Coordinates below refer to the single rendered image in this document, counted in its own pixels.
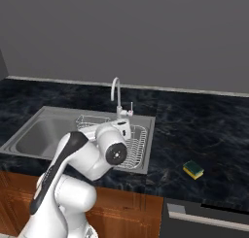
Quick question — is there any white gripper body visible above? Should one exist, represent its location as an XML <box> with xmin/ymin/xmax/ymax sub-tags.
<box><xmin>78</xmin><ymin>124</ymin><xmax>100</xmax><ymax>143</ymax></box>

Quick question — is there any stainless steel sink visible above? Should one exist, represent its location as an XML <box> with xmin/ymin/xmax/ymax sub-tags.
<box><xmin>0</xmin><ymin>105</ymin><xmax>157</xmax><ymax>176</ymax></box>

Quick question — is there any green and yellow sponge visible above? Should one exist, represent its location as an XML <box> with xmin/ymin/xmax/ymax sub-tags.
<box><xmin>182</xmin><ymin>159</ymin><xmax>205</xmax><ymax>181</ymax></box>

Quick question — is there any chrome curved tap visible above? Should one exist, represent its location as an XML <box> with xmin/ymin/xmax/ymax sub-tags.
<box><xmin>110</xmin><ymin>76</ymin><xmax>135</xmax><ymax>120</ymax></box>

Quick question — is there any brown wooden cupboard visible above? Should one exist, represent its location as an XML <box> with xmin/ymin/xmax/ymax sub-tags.
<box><xmin>0</xmin><ymin>169</ymin><xmax>165</xmax><ymax>238</ymax></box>

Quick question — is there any dark grey dishwasher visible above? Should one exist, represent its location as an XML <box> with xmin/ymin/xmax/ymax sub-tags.
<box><xmin>160</xmin><ymin>196</ymin><xmax>249</xmax><ymax>238</ymax></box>

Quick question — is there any wire dish rack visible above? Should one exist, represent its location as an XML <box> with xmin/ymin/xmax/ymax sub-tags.
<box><xmin>75</xmin><ymin>114</ymin><xmax>151</xmax><ymax>171</ymax></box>

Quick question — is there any silver dishwasher handle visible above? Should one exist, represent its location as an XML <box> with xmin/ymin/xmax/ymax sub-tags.
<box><xmin>166</xmin><ymin>203</ymin><xmax>249</xmax><ymax>233</ymax></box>

